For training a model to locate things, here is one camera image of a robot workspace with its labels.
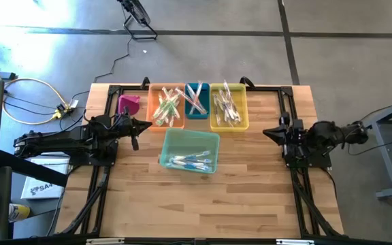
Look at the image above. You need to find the black floor fan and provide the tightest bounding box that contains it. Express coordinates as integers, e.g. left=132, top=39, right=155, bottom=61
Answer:
left=116, top=0, right=159, bottom=42

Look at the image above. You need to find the purple toothbrush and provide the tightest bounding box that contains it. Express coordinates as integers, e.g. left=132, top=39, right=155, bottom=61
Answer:
left=221, top=80, right=234, bottom=113
left=228, top=101, right=243, bottom=125
left=213, top=92, right=233, bottom=115

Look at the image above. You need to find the thin black cable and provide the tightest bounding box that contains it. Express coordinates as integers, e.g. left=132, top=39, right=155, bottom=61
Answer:
left=352, top=104, right=392, bottom=134

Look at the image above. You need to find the white printed box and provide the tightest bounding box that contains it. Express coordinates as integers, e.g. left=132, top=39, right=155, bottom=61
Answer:
left=20, top=158, right=70, bottom=201

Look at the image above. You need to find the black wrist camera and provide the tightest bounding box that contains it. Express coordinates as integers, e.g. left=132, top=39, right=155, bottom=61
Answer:
left=289, top=127, right=304, bottom=144
left=122, top=115, right=137, bottom=131

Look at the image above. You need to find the teal plastic bin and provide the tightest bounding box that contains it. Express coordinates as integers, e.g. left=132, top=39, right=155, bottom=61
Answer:
left=184, top=82, right=211, bottom=120

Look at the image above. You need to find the yellow power plug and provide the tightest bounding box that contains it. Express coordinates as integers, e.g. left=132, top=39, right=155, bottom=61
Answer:
left=52, top=103, right=74, bottom=120

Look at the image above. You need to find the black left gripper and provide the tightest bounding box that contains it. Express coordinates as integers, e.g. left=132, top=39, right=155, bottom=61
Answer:
left=114, top=112, right=153, bottom=152

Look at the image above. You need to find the white label plate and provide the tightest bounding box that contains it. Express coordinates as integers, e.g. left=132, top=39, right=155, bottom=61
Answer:
left=276, top=239, right=315, bottom=245
left=85, top=238, right=125, bottom=245

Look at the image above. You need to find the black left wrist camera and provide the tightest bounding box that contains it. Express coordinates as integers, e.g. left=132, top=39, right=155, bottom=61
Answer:
left=122, top=115, right=137, bottom=131

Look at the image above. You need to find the green translucent plastic bin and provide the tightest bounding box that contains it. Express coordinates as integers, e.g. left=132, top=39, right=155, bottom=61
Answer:
left=159, top=128, right=221, bottom=174

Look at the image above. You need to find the black fan power cable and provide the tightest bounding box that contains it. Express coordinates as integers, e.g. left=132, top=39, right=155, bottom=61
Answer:
left=69, top=13, right=132, bottom=103

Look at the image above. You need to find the grey metal table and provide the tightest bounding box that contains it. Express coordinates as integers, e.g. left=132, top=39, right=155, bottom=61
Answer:
left=354, top=93, right=392, bottom=201

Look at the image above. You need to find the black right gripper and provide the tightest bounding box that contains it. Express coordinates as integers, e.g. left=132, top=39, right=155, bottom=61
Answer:
left=262, top=111, right=306, bottom=158

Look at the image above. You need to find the orange plastic bin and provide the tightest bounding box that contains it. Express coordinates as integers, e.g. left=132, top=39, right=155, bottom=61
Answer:
left=145, top=83, right=186, bottom=133

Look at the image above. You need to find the yellow plastic bin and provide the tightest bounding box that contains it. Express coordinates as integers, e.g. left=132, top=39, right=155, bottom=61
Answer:
left=209, top=83, right=250, bottom=133

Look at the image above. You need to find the yellow-green toothbrush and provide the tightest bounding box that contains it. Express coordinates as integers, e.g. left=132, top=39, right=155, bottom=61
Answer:
left=163, top=90, right=182, bottom=118

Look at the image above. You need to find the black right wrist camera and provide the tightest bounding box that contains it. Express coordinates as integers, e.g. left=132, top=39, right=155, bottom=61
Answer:
left=289, top=127, right=304, bottom=144

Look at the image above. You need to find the yellow can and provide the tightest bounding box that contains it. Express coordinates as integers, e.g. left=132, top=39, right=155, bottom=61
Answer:
left=8, top=203, right=31, bottom=223

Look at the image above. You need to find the magenta plastic bin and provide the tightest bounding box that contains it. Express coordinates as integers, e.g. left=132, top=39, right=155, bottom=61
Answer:
left=117, top=94, right=142, bottom=117

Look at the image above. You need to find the yellow cable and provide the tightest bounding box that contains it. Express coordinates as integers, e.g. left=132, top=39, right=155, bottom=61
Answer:
left=0, top=56, right=71, bottom=126

